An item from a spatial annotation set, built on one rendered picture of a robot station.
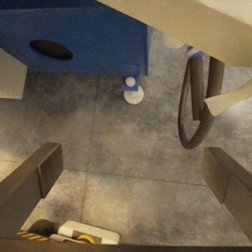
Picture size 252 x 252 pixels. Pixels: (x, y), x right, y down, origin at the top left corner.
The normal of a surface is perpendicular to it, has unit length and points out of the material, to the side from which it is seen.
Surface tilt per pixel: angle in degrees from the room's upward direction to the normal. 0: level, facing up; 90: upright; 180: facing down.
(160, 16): 90
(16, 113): 0
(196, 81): 15
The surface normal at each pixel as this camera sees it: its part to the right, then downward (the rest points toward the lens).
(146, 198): -0.12, -0.13
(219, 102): -0.93, 0.09
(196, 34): -0.53, 0.85
